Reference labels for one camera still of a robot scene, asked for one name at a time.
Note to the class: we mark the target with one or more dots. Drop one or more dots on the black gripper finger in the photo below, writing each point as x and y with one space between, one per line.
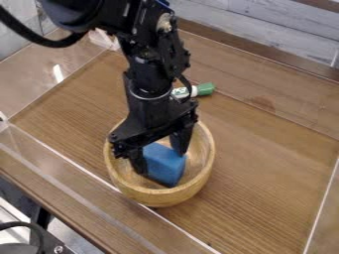
137 161
180 139

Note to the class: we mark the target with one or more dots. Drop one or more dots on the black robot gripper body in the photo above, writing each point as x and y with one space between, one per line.
155 116

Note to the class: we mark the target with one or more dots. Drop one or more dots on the blue rectangular block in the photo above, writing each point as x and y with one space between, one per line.
165 165

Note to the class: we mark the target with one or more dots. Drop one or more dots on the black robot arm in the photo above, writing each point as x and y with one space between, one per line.
144 26

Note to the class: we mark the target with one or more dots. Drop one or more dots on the brown wooden bowl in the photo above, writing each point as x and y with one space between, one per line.
152 194

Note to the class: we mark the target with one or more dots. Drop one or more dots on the green white dry-erase marker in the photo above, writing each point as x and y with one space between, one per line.
201 89

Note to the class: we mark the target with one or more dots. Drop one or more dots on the black metal table leg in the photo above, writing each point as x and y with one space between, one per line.
42 218

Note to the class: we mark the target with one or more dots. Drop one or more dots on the clear acrylic corner bracket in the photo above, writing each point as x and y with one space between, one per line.
101 39

